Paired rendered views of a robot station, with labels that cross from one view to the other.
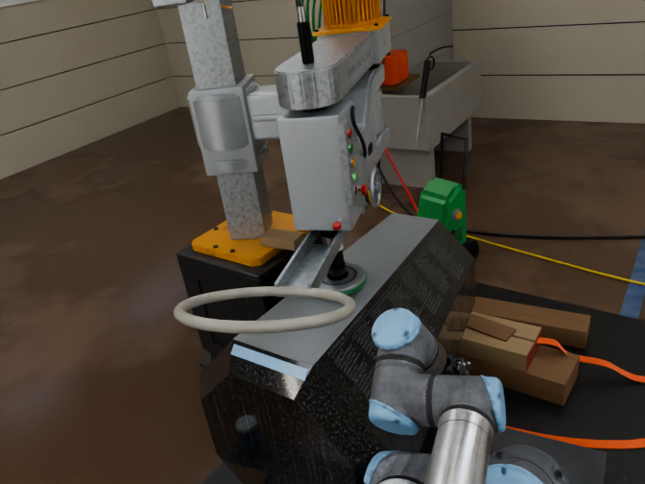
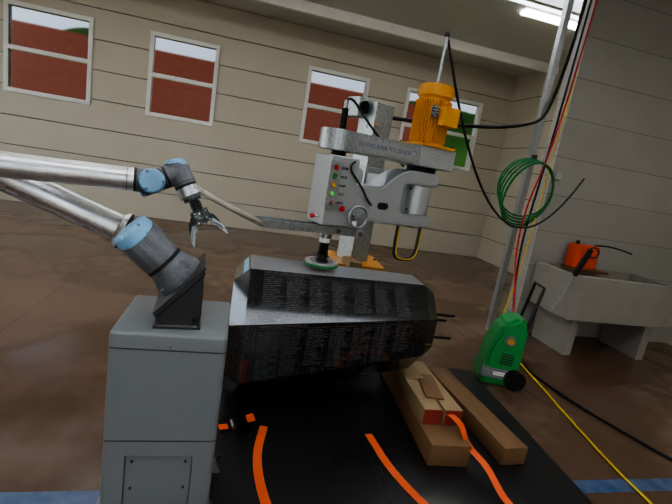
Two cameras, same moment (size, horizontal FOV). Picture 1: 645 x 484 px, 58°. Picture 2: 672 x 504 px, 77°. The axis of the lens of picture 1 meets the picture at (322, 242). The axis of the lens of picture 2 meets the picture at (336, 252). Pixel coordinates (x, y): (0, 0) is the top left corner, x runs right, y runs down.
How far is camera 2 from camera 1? 1.89 m
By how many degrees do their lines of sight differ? 41
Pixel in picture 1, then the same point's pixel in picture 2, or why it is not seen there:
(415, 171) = (555, 335)
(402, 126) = (554, 292)
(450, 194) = (512, 323)
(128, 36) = (462, 200)
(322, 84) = (330, 136)
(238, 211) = (344, 239)
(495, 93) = not seen: outside the picture
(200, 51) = not seen: hidden behind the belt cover
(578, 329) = (502, 443)
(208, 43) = not seen: hidden behind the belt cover
